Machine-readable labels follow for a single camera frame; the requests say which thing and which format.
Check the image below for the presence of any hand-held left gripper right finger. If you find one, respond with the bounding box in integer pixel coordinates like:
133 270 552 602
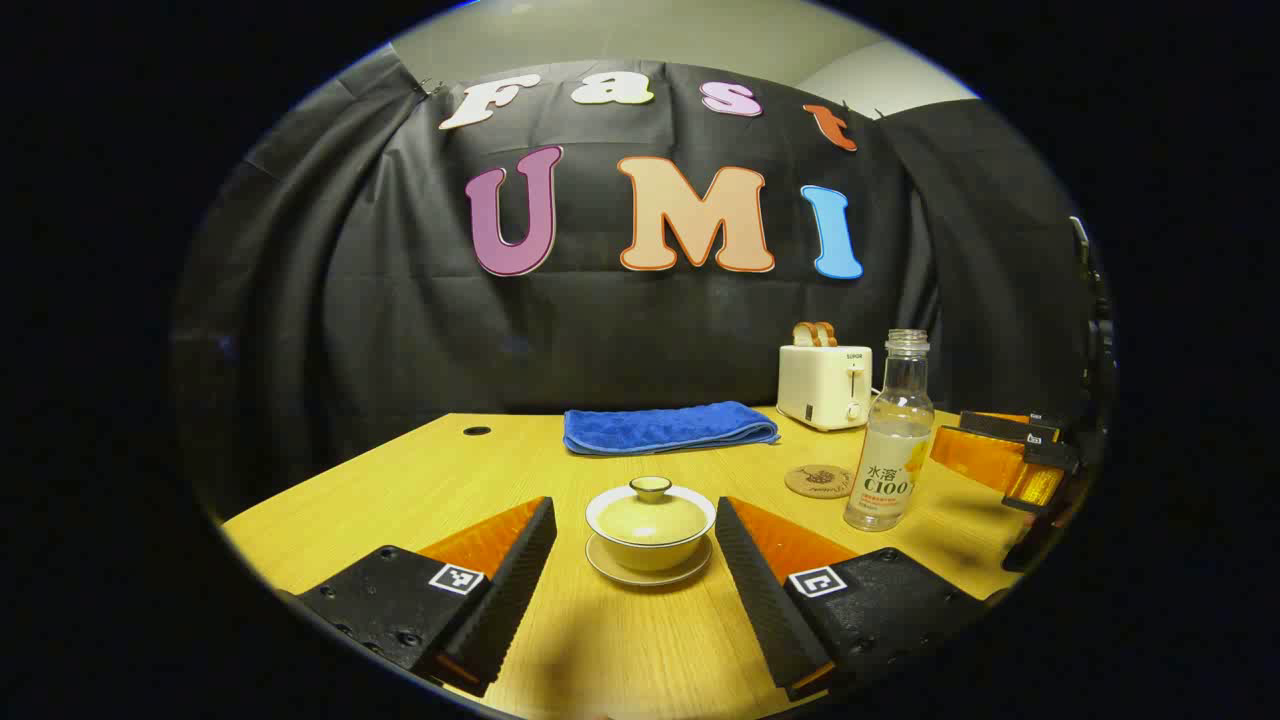
714 497 991 701

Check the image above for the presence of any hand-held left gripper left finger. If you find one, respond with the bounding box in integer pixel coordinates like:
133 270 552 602
285 497 558 698

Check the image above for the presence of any clear water bottle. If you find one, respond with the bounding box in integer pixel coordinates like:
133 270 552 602
843 329 935 533

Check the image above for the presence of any round wooden coaster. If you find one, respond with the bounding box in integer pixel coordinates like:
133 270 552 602
784 464 857 499

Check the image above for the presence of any cream teacup lid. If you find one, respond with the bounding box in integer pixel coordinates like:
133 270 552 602
586 476 717 549

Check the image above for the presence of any cream saucer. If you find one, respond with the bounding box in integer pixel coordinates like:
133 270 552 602
585 535 714 588

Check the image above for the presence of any white toaster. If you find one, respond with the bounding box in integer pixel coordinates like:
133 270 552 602
776 344 873 432

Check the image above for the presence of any folded blue towel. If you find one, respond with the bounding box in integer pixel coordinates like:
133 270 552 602
562 401 781 457

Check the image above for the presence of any black backdrop cloth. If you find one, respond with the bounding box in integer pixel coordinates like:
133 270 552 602
170 45 1101 521

